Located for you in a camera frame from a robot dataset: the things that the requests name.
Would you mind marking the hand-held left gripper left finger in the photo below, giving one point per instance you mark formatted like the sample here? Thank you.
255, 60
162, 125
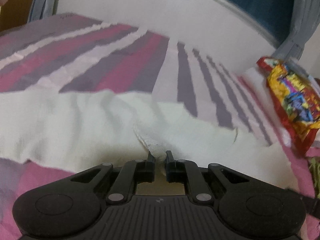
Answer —
150, 163

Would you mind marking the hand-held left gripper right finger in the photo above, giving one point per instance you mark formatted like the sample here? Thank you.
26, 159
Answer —
169, 163

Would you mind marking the striped bed sheet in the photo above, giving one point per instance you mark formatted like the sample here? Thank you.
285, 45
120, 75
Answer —
112, 55

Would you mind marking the colourful foil snack packet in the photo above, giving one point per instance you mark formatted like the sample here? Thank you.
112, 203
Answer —
292, 97

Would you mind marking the green patterned cloth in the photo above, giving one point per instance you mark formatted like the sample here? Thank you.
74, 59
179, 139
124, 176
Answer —
315, 171

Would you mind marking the dark teal window pane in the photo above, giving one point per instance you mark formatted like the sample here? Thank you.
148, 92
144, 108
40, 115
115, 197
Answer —
252, 2

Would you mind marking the brown wooden door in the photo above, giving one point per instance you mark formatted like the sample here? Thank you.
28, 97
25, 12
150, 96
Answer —
20, 2

